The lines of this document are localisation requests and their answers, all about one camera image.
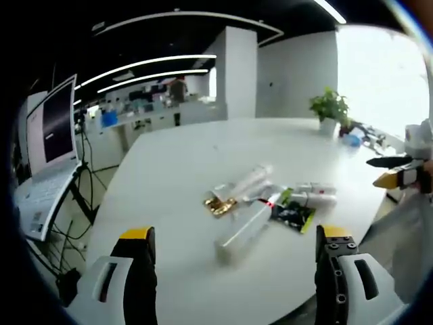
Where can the black laptop stand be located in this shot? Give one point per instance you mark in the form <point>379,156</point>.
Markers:
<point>79,199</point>

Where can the white counter with shelves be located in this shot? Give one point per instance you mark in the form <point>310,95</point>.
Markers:
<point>152,118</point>

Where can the black green skincare sachet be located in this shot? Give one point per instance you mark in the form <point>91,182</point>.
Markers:
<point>294,216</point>

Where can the clear skincare packet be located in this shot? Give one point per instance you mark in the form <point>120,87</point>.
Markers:
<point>223,189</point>

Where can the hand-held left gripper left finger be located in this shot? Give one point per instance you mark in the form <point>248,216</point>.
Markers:
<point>135,271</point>

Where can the green plant in white pot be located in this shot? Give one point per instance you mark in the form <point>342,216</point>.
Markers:
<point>329,108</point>

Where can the small green skincare packet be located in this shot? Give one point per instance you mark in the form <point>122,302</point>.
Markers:
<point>285,196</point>

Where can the curved ceiling light strip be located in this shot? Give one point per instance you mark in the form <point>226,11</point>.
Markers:
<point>152,78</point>
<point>145,66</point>

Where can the person's white garment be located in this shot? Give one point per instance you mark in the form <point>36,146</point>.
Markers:
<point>406,243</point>

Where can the small plant in dark pot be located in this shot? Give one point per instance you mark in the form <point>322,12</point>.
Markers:
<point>346,128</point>

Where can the white laptop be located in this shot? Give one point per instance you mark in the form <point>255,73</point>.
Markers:
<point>57,135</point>

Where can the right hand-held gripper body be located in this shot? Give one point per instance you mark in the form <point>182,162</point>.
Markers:
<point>417,140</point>

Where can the blue bin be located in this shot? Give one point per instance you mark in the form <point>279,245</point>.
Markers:
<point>109,119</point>

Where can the clear skincare tube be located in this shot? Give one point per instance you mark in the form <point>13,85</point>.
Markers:
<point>253,181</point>

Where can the long silver skincare box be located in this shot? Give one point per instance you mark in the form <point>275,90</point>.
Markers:
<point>242,230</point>

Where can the blue round object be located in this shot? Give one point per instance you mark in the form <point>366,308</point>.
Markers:
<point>352,139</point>

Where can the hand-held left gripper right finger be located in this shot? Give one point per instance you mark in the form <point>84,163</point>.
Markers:
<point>341,271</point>

